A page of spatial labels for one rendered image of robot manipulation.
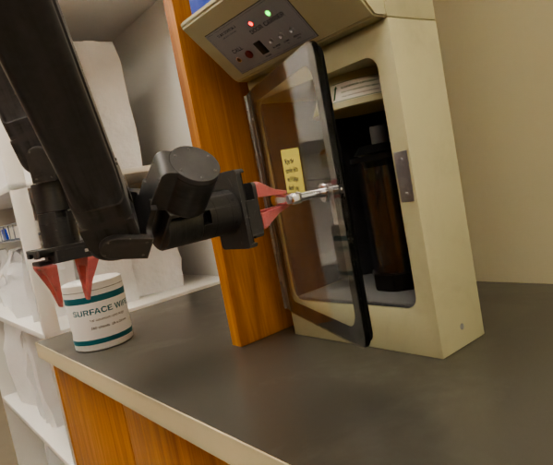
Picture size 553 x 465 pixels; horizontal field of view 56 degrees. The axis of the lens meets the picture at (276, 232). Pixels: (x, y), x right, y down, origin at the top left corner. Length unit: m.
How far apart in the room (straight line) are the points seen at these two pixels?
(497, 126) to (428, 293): 0.49
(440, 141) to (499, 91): 0.38
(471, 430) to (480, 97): 0.74
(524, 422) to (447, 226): 0.29
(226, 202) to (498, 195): 0.67
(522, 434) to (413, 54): 0.49
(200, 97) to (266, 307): 0.41
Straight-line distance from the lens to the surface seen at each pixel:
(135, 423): 1.05
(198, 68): 0.98
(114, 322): 1.21
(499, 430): 0.60
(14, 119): 0.88
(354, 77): 0.83
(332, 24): 0.77
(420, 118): 0.76
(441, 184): 0.78
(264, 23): 0.82
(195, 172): 0.56
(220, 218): 0.64
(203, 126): 0.96
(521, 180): 1.14
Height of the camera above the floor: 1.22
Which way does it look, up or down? 5 degrees down
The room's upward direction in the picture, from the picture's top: 11 degrees counter-clockwise
